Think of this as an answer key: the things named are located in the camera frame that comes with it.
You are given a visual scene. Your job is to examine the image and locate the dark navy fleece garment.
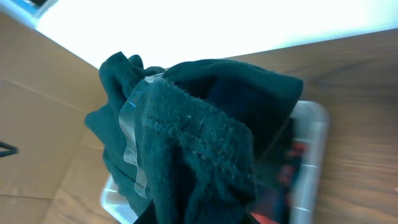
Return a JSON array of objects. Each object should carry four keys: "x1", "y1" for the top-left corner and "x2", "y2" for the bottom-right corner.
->
[{"x1": 85, "y1": 52, "x2": 303, "y2": 223}]

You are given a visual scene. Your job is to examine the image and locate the red black plaid shirt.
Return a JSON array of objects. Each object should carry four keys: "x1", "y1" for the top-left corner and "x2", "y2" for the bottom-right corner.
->
[{"x1": 249, "y1": 141, "x2": 307, "y2": 224}]

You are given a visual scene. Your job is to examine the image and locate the clear plastic storage bin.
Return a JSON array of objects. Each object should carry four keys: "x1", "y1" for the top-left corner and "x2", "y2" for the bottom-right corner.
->
[{"x1": 100, "y1": 101, "x2": 330, "y2": 224}]

